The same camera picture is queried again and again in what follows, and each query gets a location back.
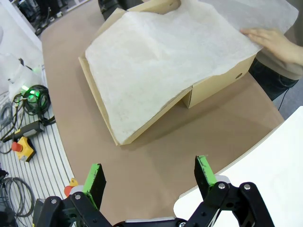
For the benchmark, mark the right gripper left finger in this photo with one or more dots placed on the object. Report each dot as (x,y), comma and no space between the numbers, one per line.
(95,184)

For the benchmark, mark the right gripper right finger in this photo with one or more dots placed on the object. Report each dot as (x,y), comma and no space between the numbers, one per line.
(203,179)

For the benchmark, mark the brown cardboard shoe box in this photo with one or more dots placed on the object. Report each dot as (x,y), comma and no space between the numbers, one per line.
(213,87)

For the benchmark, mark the white tissue paper sheet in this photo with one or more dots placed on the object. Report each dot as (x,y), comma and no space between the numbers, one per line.
(154,59)

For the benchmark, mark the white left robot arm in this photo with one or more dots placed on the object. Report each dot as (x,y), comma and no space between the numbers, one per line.
(16,78)

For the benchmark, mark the person's left forearm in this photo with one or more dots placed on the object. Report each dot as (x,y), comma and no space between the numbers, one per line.
(297,54)

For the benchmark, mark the yellow emergency stop box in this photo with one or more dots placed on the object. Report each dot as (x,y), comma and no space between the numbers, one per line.
(24,147)

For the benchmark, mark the person's left hand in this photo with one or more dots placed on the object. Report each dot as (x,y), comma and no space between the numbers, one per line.
(270,40)

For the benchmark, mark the white low platform block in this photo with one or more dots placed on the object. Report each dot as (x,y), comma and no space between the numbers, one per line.
(260,165)

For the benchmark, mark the black power supply brick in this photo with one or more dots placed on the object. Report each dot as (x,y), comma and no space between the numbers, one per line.
(26,129)

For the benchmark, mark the person in beige sweater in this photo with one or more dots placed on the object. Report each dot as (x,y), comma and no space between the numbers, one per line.
(293,72)

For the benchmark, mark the red button yellow switch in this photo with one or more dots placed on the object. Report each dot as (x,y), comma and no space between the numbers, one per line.
(71,188)

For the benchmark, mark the grey slotted aluminium base plate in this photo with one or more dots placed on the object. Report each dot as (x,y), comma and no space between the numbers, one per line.
(45,153)

